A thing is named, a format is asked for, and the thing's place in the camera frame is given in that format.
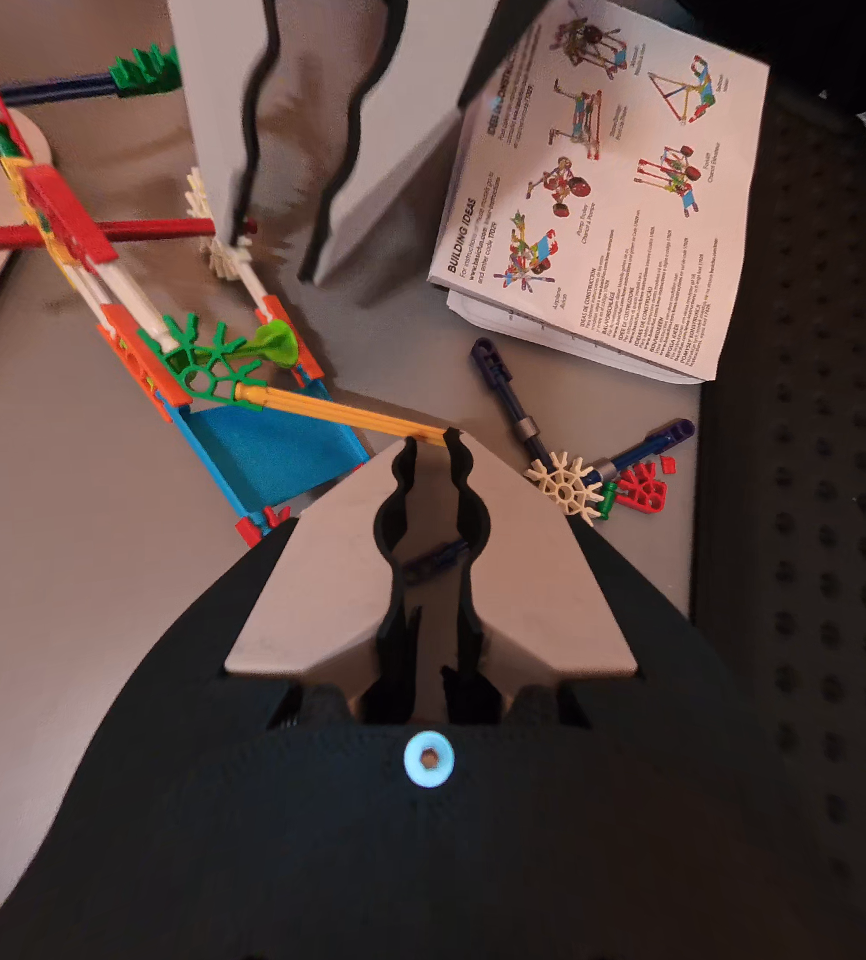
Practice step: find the colourful toy construction model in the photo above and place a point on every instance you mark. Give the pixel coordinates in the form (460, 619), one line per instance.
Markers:
(268, 450)

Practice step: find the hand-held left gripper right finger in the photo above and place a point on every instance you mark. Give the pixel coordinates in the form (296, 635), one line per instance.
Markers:
(553, 600)

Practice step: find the blue rod cross assembly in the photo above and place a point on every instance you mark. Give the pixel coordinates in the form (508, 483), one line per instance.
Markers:
(529, 429)

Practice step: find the instruction booklet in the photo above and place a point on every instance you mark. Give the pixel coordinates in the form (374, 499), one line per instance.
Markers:
(628, 225)

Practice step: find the black perforated panel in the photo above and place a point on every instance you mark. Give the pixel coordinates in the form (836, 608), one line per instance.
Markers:
(815, 525)

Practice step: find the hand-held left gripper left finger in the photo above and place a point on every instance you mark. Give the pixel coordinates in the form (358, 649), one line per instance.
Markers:
(313, 600)

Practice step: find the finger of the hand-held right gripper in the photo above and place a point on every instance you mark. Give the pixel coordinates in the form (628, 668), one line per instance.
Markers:
(212, 90)
(418, 90)

